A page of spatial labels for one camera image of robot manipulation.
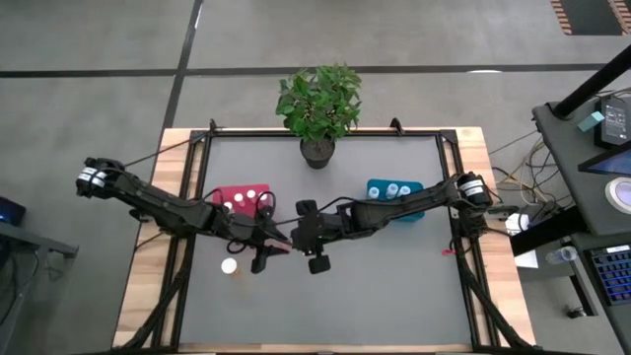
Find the black device with blue light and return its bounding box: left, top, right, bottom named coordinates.
left=0, top=196, right=27, bottom=227

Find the black aluminium table frame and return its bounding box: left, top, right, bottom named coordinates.
left=112, top=117, right=538, bottom=355

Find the grey floor cable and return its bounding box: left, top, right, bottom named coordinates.
left=487, top=128, right=558, bottom=198

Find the round white puck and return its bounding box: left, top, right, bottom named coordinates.
left=603, top=176, right=631, bottom=215

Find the blue plastic bin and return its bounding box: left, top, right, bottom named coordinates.
left=366, top=177, right=426, bottom=222

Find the dark grey desk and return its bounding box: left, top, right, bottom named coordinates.
left=571, top=231, right=631, bottom=355
left=530, top=96, right=631, bottom=238

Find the black power brick with label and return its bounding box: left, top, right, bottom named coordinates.
left=594, top=95, right=631, bottom=150

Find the clear plastic water bottle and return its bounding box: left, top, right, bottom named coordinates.
left=544, top=245, right=579, bottom=266

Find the tablet with lit screen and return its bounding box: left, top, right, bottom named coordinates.
left=577, top=147, right=631, bottom=177

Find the white power adapter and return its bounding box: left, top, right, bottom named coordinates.
left=504, top=211, right=531, bottom=237

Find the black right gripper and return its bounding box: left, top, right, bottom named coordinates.
left=291, top=199, right=341, bottom=276

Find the black plant pot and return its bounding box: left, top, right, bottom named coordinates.
left=299, top=136, right=337, bottom=171

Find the black mat with striped edge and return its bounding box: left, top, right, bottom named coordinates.
left=606, top=0, right=631, bottom=36
left=550, top=0, right=612, bottom=36

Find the grey table mat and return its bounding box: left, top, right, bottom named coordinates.
left=179, top=135, right=472, bottom=346

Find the keyboard with purple backlight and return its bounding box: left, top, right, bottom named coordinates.
left=589, top=244, right=631, bottom=307

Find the black desk crossbar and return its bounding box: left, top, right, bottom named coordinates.
left=509, top=209, right=591, bottom=257

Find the thick black pole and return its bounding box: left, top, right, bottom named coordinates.
left=550, top=44, right=631, bottom=121

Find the green leafy potted plant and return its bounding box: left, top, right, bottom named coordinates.
left=274, top=63, right=364, bottom=144

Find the white paper sheet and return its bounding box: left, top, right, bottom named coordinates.
left=512, top=249, right=541, bottom=270

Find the pink plastic bin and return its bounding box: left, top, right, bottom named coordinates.
left=211, top=183, right=272, bottom=221

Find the grey metal side table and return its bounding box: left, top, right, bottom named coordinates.
left=0, top=220, right=80, bottom=355

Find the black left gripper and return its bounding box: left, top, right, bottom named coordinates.
left=230, top=210, right=293, bottom=276

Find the small teal box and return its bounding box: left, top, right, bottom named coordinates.
left=577, top=110, right=606, bottom=133

